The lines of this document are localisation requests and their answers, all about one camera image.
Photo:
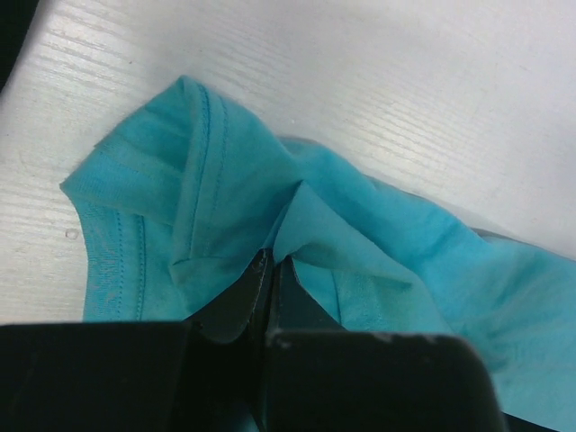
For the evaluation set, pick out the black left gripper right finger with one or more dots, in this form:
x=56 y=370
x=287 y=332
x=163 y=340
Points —
x=322 y=377

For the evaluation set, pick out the turquoise t-shirt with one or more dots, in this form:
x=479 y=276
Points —
x=177 y=200

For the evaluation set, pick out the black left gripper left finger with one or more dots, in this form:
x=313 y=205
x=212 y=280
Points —
x=194 y=374

